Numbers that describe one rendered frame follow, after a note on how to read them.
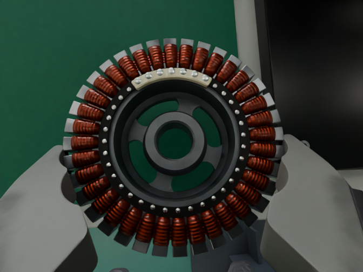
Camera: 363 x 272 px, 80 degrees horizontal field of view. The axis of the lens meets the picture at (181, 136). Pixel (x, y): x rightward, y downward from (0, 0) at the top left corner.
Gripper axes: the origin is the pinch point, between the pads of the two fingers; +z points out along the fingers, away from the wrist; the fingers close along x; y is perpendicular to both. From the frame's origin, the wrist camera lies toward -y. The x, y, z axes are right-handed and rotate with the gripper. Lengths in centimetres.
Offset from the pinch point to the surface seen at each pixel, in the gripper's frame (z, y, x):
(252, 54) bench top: 10.1, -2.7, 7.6
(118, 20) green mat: 12.1, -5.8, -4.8
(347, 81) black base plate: 6.1, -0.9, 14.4
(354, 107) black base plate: 4.7, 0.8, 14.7
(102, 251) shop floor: 44, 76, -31
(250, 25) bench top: 11.9, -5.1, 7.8
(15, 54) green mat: 10.2, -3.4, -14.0
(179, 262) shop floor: 41, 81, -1
